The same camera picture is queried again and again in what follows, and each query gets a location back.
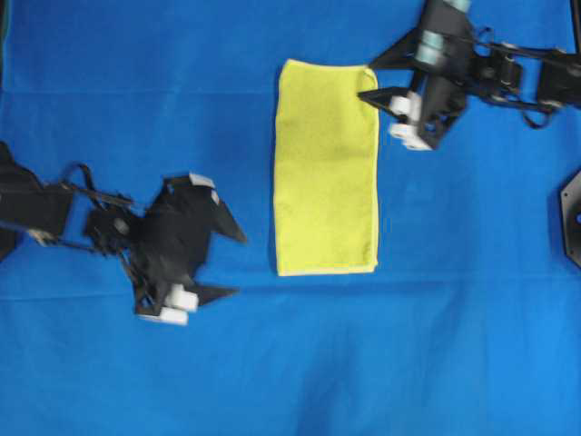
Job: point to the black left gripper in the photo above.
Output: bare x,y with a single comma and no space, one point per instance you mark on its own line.
162,249

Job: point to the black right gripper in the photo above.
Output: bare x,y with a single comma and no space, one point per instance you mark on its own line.
439,50

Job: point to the yellow-green towel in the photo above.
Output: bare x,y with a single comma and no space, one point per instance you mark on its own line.
325,196

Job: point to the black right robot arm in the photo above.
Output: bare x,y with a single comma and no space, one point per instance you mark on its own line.
537,82

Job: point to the blue table cloth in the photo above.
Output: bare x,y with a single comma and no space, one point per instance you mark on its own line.
470,324

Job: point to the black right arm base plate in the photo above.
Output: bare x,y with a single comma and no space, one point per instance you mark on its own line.
569,208

